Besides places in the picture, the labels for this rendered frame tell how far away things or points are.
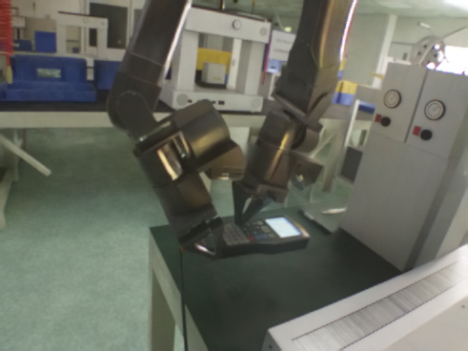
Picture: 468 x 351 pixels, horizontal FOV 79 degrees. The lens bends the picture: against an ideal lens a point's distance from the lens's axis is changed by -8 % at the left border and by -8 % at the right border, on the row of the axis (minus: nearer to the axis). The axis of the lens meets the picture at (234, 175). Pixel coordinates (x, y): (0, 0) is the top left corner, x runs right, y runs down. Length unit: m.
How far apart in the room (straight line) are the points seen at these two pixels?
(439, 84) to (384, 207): 0.32
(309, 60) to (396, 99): 0.41
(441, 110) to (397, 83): 0.13
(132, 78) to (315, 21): 0.23
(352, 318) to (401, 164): 0.43
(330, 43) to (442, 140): 0.41
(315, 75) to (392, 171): 0.45
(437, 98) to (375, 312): 0.47
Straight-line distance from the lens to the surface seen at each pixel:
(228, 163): 0.43
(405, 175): 0.81
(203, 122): 0.41
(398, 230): 0.84
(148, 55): 0.41
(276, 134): 0.48
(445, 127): 0.76
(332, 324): 0.48
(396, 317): 0.54
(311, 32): 0.43
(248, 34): 2.29
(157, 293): 0.88
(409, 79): 0.81
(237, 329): 0.57
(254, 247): 0.52
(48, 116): 1.99
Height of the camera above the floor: 1.18
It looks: 22 degrees down
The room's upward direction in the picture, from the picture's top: 9 degrees clockwise
